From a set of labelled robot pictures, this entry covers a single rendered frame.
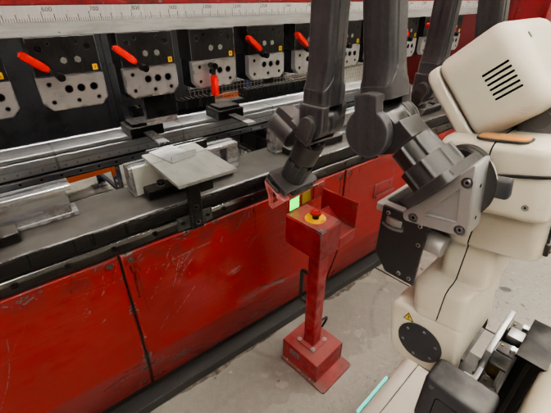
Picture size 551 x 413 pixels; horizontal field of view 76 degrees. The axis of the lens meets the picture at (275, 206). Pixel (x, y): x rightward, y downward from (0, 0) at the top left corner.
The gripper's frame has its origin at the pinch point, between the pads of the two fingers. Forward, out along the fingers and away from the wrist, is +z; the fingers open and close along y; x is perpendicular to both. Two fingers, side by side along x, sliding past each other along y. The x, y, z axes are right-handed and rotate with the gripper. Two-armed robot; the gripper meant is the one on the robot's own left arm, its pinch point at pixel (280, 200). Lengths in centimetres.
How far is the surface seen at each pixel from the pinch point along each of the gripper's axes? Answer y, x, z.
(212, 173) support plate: 3.4, -20.9, 10.2
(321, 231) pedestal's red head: -22.3, 6.2, 21.1
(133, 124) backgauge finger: 5, -64, 28
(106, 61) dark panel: -2, -98, 27
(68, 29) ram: 23, -59, -10
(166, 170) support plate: 11.8, -29.9, 14.8
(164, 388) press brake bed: 25, 7, 103
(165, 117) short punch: 2, -49, 14
